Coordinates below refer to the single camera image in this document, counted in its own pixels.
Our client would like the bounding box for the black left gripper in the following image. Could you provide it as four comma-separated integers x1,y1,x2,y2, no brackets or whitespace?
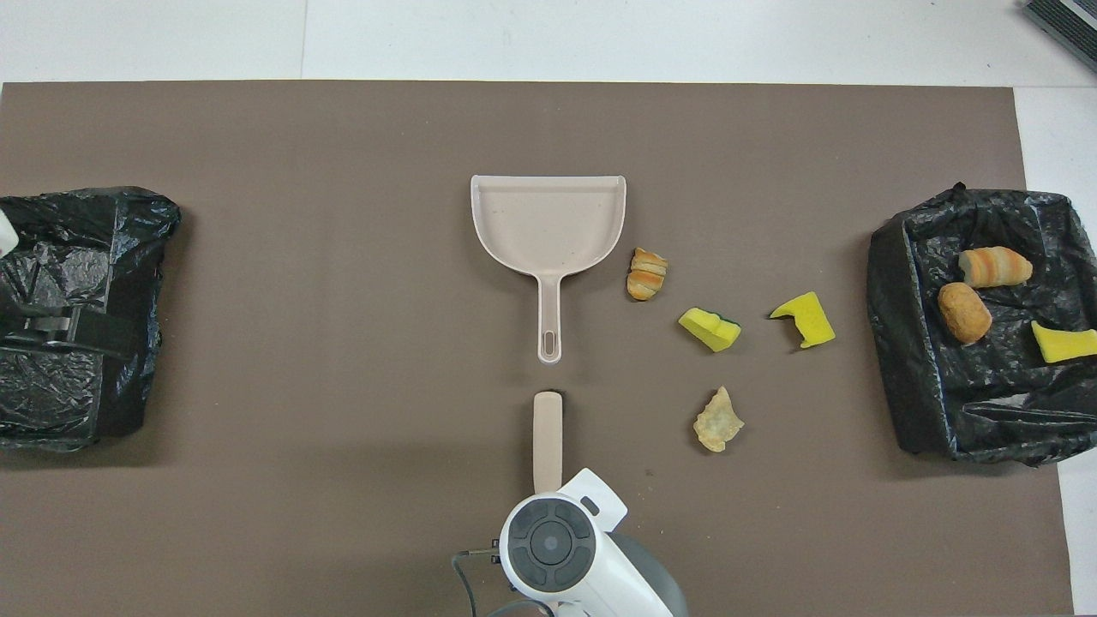
0,307,135,357

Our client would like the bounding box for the beige brush with black bristles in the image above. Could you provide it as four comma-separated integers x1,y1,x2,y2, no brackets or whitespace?
532,391,564,498

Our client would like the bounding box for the beige plastic dustpan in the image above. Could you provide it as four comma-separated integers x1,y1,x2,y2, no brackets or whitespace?
471,175,627,365

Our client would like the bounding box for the small striped croissant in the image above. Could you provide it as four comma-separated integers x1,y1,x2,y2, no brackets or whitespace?
626,248,668,302

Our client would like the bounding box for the yellow sponge with green pad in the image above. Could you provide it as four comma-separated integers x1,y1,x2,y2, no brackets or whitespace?
678,308,742,353

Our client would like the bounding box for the pale dumpling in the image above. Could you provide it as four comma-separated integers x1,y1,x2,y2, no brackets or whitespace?
693,386,745,453

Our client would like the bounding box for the notched yellow sponge piece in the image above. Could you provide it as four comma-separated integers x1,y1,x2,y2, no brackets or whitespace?
769,291,836,349

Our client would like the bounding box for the brown potato shaped bread roll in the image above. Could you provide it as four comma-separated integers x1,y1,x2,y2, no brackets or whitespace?
937,282,993,345

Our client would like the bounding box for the orange striped croissant piece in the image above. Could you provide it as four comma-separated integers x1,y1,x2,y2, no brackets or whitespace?
958,246,1034,289

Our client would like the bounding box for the plain yellow sponge piece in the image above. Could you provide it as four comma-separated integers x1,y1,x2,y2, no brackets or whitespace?
1031,320,1097,364

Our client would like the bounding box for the bin lined with black bag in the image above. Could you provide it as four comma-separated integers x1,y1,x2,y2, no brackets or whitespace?
866,183,1097,468
0,187,183,452

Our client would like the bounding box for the brown table mat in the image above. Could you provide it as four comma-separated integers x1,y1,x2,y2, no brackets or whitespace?
0,81,1075,617

